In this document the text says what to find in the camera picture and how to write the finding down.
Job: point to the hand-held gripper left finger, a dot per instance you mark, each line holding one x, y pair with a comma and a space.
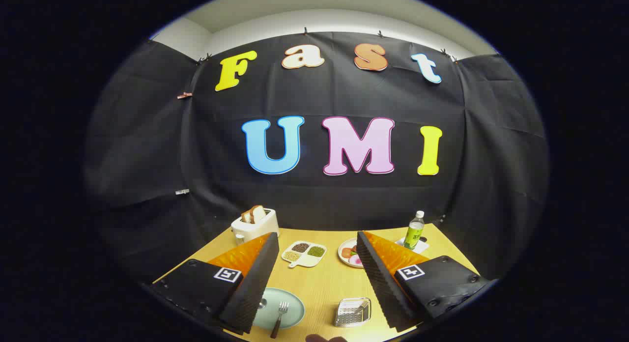
253, 283

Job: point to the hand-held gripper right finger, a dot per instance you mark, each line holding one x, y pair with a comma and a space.
383, 283

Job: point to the pink round food slice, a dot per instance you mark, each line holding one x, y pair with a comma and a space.
356, 260

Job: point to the yellow soybeans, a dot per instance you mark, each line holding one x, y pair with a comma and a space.
292, 256

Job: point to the orange carrot slice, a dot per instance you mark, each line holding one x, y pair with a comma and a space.
346, 252

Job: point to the white oval food plate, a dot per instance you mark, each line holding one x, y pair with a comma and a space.
342, 256

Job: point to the teal round plate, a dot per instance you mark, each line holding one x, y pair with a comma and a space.
294, 310

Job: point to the white toaster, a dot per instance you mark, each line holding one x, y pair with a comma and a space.
255, 230

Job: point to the white square coaster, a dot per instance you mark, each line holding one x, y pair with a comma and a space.
422, 246

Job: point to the white divided dish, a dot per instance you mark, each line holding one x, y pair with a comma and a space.
305, 257

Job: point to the green label drink bottle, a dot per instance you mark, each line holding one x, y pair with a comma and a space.
414, 232

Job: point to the dark red beans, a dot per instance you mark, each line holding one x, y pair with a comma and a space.
300, 246

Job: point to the toast bread slice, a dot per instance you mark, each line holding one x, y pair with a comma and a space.
259, 213
245, 216

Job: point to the green mung beans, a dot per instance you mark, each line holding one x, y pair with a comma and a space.
316, 251

